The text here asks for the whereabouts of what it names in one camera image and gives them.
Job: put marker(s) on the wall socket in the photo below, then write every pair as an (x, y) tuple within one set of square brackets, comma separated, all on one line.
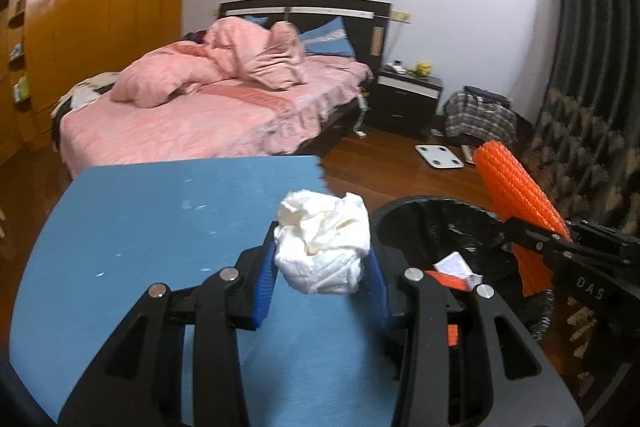
[(401, 16)]

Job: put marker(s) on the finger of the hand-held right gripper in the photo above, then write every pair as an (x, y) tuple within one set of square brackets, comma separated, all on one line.
[(535, 239)]

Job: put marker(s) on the white bathroom scale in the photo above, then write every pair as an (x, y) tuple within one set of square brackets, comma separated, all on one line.
[(440, 156)]

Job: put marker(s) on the pink quilt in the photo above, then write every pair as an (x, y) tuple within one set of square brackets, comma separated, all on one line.
[(165, 77)]

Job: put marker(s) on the white and black clothes heap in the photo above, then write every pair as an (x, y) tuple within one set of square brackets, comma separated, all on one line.
[(85, 94)]

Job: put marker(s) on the yellow plush toy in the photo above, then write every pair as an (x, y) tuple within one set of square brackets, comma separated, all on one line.
[(423, 69)]

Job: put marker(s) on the small white device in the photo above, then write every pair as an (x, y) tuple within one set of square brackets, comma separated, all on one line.
[(397, 68)]

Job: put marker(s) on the dark clothes pile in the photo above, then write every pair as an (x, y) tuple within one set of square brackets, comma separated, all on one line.
[(487, 96)]

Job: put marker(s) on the black nightstand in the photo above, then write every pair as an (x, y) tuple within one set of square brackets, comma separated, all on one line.
[(405, 102)]

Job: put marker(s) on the white paper scrap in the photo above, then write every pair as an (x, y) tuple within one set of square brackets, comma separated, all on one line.
[(450, 263)]

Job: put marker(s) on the bed with pink sheet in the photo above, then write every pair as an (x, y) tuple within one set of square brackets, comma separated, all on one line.
[(200, 122)]

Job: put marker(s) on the white paper ball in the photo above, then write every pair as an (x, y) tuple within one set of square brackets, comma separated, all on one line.
[(320, 247)]

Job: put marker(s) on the wooden wardrobe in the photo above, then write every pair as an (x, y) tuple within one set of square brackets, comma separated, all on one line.
[(100, 7)]

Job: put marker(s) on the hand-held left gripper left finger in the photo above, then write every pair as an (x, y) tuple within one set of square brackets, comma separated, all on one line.
[(264, 292)]

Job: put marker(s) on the black trash bin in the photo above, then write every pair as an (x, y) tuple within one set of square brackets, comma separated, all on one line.
[(435, 227)]

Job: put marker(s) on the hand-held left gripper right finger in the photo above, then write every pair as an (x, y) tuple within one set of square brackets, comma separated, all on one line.
[(378, 292)]

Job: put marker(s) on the blue pillow with white band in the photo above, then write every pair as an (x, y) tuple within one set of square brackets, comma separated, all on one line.
[(325, 39)]

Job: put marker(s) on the white power strip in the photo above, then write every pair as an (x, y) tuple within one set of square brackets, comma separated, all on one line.
[(363, 102)]

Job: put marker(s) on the plaid cloth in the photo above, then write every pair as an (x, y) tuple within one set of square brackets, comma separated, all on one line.
[(475, 119)]

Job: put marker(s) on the dark patterned curtain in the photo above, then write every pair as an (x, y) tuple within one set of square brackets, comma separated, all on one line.
[(590, 82)]

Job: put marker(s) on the blue table mat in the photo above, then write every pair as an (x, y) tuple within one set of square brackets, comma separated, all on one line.
[(150, 232)]

